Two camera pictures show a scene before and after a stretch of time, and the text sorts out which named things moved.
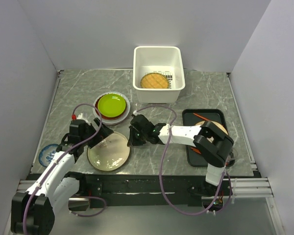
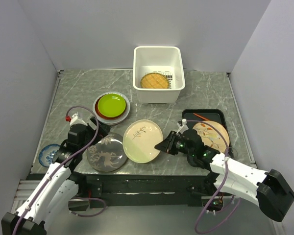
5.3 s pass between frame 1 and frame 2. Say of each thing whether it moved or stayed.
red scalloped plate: stayed
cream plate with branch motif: moved
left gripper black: stayed
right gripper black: moved
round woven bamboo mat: stayed
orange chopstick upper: stayed
